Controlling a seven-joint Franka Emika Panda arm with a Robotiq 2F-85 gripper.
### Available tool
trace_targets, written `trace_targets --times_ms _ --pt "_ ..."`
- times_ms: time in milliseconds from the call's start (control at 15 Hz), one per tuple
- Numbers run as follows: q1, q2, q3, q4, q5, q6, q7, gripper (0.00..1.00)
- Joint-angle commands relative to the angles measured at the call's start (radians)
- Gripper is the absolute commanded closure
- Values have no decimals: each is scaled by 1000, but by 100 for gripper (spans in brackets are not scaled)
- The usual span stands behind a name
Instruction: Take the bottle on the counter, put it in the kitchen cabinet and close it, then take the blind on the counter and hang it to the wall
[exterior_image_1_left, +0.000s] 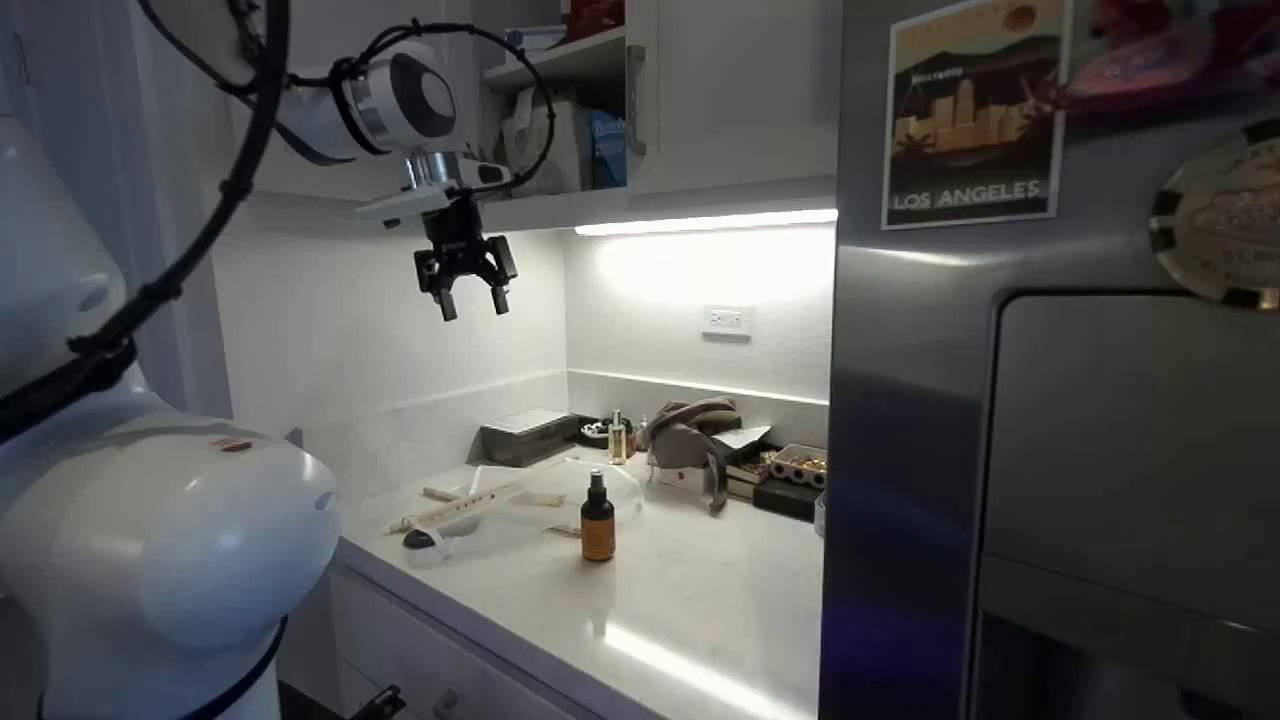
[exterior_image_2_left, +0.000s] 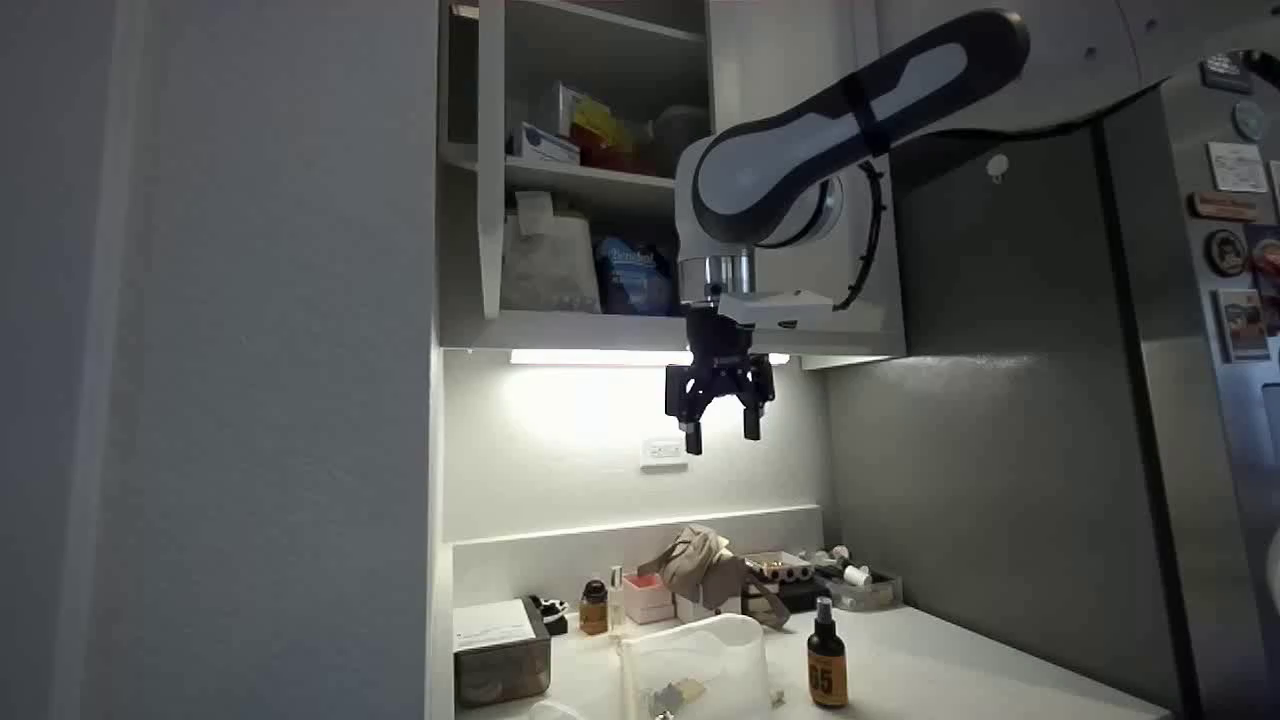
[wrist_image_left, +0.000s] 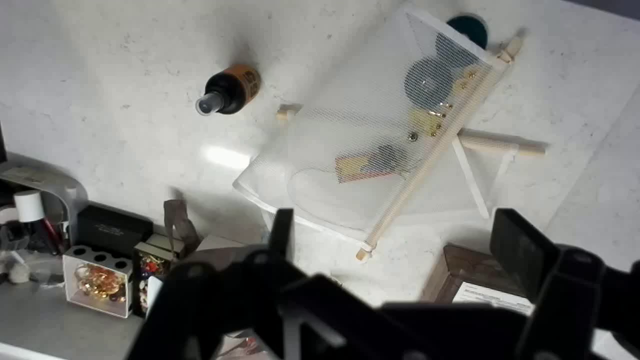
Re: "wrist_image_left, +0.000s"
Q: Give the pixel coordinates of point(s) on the small white carton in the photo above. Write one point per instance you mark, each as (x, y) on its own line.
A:
(96, 283)

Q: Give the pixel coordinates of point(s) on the dark round disc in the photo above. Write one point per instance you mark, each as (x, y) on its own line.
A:
(470, 31)
(428, 81)

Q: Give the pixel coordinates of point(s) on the wooden dowel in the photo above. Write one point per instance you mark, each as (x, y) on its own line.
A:
(501, 142)

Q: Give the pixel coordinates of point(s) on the black box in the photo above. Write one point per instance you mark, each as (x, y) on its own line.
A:
(110, 231)

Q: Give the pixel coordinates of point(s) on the black bottle with orange label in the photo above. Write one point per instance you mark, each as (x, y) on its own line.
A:
(233, 86)

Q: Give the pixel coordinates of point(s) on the brown wooden box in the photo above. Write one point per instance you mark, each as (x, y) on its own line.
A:
(460, 267)

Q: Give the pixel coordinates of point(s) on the white cap bottle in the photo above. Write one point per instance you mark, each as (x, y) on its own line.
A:
(29, 207)

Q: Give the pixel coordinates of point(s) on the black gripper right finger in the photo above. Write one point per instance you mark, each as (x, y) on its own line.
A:
(523, 252)

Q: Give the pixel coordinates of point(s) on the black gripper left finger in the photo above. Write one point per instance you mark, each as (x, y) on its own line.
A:
(280, 232)

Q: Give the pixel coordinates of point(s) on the small printed carton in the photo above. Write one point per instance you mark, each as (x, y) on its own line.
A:
(153, 267)

